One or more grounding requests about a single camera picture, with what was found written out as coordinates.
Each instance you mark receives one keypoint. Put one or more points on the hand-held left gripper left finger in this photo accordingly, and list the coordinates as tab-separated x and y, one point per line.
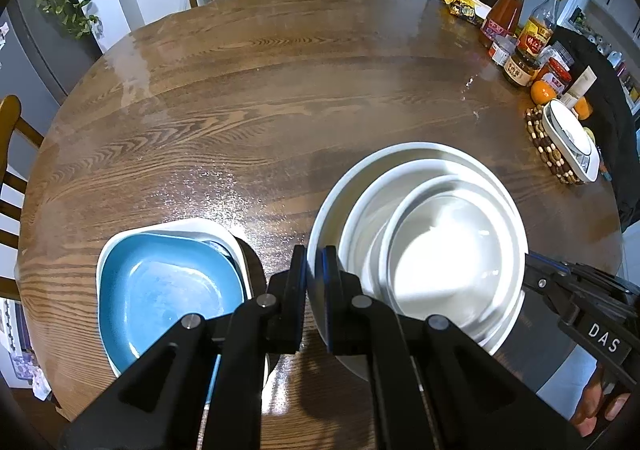
287	300

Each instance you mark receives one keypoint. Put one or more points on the brown sauce jar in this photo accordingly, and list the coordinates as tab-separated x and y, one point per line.
520	71

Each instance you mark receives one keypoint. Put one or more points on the pile of paper clutter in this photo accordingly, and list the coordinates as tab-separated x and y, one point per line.
22	355

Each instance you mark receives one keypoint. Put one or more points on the blue square plate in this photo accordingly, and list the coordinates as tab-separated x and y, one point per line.
160	290

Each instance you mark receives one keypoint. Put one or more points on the red sauce bottle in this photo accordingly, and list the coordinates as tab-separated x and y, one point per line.
502	17

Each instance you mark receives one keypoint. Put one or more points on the yellow snack packet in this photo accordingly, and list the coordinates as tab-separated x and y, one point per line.
462	5

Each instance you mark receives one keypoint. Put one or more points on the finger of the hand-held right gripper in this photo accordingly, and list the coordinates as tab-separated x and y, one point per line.
555	275

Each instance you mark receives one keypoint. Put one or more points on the beaded wooden trivet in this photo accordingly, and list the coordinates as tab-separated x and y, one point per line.
542	145

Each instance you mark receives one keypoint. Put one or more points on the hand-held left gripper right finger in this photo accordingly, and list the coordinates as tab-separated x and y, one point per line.
329	290

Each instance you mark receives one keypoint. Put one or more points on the white tube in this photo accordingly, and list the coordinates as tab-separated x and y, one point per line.
580	86

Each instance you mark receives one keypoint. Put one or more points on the white-lidded small jar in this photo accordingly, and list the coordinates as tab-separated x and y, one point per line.
501	52

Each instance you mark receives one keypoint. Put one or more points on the grey refrigerator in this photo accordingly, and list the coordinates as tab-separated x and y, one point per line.
35	60

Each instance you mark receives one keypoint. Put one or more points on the row of small kitchen jars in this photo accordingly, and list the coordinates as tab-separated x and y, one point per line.
610	55

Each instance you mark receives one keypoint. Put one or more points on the small green fruit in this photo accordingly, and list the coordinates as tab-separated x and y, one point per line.
589	134

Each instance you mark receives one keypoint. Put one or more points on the large white bowl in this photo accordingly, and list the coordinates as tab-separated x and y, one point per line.
330	210

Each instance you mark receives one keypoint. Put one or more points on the small white ribbed bowl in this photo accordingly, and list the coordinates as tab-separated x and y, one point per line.
440	250

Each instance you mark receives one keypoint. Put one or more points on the black cloth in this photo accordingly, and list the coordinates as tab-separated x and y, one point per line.
617	130

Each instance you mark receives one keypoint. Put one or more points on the medium white bowl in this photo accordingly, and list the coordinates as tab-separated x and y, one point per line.
365	230

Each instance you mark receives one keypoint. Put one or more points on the person's right hand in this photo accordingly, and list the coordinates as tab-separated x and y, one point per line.
595	405

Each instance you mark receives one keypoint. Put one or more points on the yellow-capped oil bottle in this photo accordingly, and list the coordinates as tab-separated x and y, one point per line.
540	25

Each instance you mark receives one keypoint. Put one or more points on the orange fruit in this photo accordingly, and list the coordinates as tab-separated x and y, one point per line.
542	91
583	109

